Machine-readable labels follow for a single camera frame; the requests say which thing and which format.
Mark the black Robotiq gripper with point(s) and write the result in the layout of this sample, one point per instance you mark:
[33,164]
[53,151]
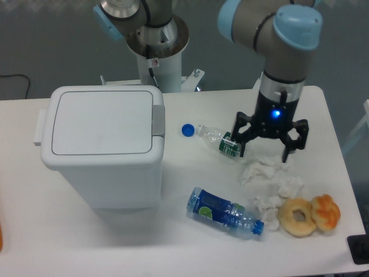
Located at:
[272,121]

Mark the white push-button trash can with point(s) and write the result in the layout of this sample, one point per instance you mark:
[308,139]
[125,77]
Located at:
[107,141]

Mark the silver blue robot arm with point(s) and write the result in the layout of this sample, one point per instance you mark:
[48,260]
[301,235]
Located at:
[286,33]

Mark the crumpled white tissue upper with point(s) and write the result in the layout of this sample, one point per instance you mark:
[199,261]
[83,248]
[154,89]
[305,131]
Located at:
[263,167]

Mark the crumpled white tissue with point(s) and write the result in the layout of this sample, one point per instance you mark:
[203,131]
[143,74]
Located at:
[289,187]
[263,167]
[268,209]

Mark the clear green-label plastic bottle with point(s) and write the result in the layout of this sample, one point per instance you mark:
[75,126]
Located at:
[220,141]

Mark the crumpled white tissue middle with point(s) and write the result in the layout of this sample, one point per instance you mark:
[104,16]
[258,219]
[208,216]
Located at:
[289,187]

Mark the crumpled white tissue lower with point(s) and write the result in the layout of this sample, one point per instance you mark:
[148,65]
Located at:
[268,209]

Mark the blue bottle cap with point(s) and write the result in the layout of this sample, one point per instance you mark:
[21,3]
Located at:
[188,130]

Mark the blue-label plastic bottle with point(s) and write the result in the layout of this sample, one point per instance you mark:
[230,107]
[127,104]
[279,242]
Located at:
[232,216]

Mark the orange twisted bread roll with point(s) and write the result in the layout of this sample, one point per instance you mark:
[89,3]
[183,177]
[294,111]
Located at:
[325,212]

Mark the black device at edge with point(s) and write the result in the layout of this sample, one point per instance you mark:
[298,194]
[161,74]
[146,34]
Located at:
[358,246]

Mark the orange object at edge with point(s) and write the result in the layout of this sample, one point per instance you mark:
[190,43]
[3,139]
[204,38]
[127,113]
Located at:
[1,237]

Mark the white bracket right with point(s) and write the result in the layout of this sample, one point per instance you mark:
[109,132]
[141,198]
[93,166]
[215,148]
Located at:
[258,82]

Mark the white frame far right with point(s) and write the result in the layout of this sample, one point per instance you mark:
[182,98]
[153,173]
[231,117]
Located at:
[357,133]

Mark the plain ring doughnut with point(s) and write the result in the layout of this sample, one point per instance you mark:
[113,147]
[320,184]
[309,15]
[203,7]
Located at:
[295,217]

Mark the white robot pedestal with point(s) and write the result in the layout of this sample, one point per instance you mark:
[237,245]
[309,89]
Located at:
[158,53]

